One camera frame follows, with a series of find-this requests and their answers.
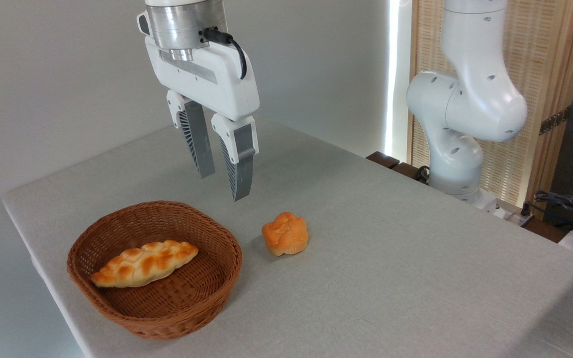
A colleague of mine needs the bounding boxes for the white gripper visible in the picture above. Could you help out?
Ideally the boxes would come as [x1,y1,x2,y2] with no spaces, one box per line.
[137,11,261,202]

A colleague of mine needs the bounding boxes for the long braided bread loaf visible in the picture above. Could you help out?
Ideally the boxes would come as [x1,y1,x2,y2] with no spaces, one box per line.
[90,240,200,289]

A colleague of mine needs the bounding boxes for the round flower-shaped bread bun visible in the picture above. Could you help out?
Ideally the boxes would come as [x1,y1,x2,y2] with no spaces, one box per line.
[261,211,310,257]

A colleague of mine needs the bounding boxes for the brown wicker basket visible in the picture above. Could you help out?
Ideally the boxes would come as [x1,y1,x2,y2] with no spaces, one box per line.
[66,200,243,341]

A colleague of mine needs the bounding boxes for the dark brown wooden furniture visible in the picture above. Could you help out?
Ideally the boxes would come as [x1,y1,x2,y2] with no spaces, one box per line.
[366,151,432,185]

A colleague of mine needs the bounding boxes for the dark metal screen hinge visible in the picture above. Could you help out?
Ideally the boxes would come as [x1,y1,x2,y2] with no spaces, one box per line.
[539,106,572,136]

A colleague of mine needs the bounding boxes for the wooden slatted folding screen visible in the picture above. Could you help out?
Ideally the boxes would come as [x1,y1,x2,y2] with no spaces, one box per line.
[408,0,573,210]

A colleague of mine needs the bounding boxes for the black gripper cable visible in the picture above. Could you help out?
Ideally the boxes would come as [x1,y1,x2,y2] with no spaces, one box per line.
[201,27,248,81]

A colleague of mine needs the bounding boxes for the bundle of dark cables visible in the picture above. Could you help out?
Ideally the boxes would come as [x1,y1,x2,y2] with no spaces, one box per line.
[521,183,573,228]

